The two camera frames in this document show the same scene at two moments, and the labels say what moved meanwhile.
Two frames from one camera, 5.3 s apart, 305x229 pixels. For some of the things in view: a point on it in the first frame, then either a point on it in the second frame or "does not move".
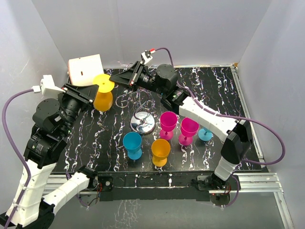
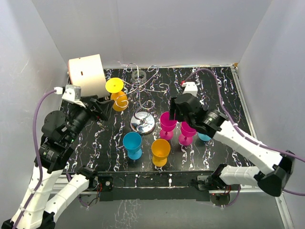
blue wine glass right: (205, 134) does not move
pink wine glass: (168, 120) does not move
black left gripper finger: (86, 92) to (96, 107)
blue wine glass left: (132, 141) does not move
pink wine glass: (189, 128) does not move
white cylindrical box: (82, 71) does not move
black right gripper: (130, 77) to (174, 111)
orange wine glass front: (160, 149) does not move
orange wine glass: (103, 100) to (115, 85)
